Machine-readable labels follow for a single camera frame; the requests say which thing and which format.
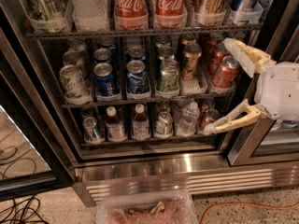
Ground red soda can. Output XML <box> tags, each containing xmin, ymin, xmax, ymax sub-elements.
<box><xmin>212</xmin><ymin>56</ymin><xmax>240</xmax><ymax>89</ymax></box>
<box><xmin>207</xmin><ymin>42</ymin><xmax>231</xmax><ymax>77</ymax></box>

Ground clear plastic water bottle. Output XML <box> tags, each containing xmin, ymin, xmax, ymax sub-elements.
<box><xmin>71</xmin><ymin>0</ymin><xmax>109</xmax><ymax>32</ymax></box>

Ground red coca-cola can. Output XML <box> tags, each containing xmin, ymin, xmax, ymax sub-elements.
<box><xmin>153</xmin><ymin>0</ymin><xmax>184</xmax><ymax>28</ymax></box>
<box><xmin>114</xmin><ymin>0</ymin><xmax>147</xmax><ymax>30</ymax></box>

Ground black cables on floor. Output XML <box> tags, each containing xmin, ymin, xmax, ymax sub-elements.
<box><xmin>0</xmin><ymin>196</ymin><xmax>49</xmax><ymax>224</ymax></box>

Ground red Coca-Cola can left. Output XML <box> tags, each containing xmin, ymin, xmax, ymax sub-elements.
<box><xmin>114</xmin><ymin>0</ymin><xmax>147</xmax><ymax>30</ymax></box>

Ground red Coca-Cola can right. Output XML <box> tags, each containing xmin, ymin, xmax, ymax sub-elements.
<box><xmin>153</xmin><ymin>0</ymin><xmax>184</xmax><ymax>28</ymax></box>

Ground green patterned tall can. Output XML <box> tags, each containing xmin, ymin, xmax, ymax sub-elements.
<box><xmin>27</xmin><ymin>0</ymin><xmax>69</xmax><ymax>33</ymax></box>

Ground stainless steel fridge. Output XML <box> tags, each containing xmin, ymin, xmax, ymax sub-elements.
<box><xmin>0</xmin><ymin>0</ymin><xmax>299</xmax><ymax>206</ymax></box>

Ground silver blue tall can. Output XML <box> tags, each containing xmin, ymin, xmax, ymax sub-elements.
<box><xmin>229</xmin><ymin>0</ymin><xmax>257</xmax><ymax>25</ymax></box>

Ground blue Pepsi can front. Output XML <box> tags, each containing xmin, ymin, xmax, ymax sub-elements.
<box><xmin>93</xmin><ymin>63</ymin><xmax>120</xmax><ymax>97</ymax></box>

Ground copper can bottom shelf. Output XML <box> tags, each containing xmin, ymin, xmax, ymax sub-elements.
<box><xmin>199</xmin><ymin>108</ymin><xmax>220</xmax><ymax>131</ymax></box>

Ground brown tea bottle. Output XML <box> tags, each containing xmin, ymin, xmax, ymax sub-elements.
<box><xmin>132</xmin><ymin>104</ymin><xmax>150</xmax><ymax>140</ymax></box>
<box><xmin>106</xmin><ymin>106</ymin><xmax>126</xmax><ymax>142</ymax></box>

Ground gold brown can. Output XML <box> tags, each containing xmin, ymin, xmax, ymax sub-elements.
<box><xmin>181</xmin><ymin>44</ymin><xmax>202</xmax><ymax>81</ymax></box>

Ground clear plastic storage bin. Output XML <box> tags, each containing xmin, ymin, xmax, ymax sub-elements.
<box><xmin>96</xmin><ymin>190</ymin><xmax>197</xmax><ymax>224</ymax></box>

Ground red soda can front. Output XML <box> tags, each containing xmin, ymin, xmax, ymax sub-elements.
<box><xmin>212</xmin><ymin>56</ymin><xmax>240</xmax><ymax>89</ymax></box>

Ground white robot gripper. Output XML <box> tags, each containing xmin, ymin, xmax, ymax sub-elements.
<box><xmin>212</xmin><ymin>38</ymin><xmax>299</xmax><ymax>133</ymax></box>

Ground white green soda can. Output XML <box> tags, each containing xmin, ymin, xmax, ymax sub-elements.
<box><xmin>59</xmin><ymin>65</ymin><xmax>92</xmax><ymax>105</ymax></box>

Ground small blue can bottom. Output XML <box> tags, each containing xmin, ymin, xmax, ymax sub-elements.
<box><xmin>83</xmin><ymin>117</ymin><xmax>102</xmax><ymax>141</ymax></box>

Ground gold striped tall can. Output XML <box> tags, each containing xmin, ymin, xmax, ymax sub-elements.
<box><xmin>189</xmin><ymin>0</ymin><xmax>226</xmax><ymax>26</ymax></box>

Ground silver can bottom shelf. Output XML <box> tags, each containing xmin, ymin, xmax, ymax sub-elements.
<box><xmin>155</xmin><ymin>112</ymin><xmax>173</xmax><ymax>136</ymax></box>

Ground blue soda can front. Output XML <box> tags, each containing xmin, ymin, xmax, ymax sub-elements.
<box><xmin>126</xmin><ymin>60</ymin><xmax>150</xmax><ymax>94</ymax></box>

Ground open glass fridge door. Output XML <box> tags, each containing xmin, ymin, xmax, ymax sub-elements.
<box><xmin>0</xmin><ymin>32</ymin><xmax>75</xmax><ymax>201</ymax></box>

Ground small water bottle bottom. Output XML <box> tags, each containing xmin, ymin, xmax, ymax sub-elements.
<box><xmin>177</xmin><ymin>102</ymin><xmax>200</xmax><ymax>136</ymax></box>

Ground red soda can middle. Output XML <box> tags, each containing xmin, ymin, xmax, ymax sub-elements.
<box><xmin>207</xmin><ymin>42</ymin><xmax>231</xmax><ymax>77</ymax></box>

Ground brown tea bottle right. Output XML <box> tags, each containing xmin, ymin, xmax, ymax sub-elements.
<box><xmin>132</xmin><ymin>104</ymin><xmax>150</xmax><ymax>140</ymax></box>

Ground green silver soda can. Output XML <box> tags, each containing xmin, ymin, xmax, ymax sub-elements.
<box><xmin>157</xmin><ymin>59</ymin><xmax>179</xmax><ymax>96</ymax></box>

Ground brown tea bottle left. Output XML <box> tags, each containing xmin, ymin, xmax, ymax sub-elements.
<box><xmin>106</xmin><ymin>106</ymin><xmax>126</xmax><ymax>142</ymax></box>

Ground orange extension cable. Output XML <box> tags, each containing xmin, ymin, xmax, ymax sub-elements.
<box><xmin>198</xmin><ymin>199</ymin><xmax>299</xmax><ymax>224</ymax></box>

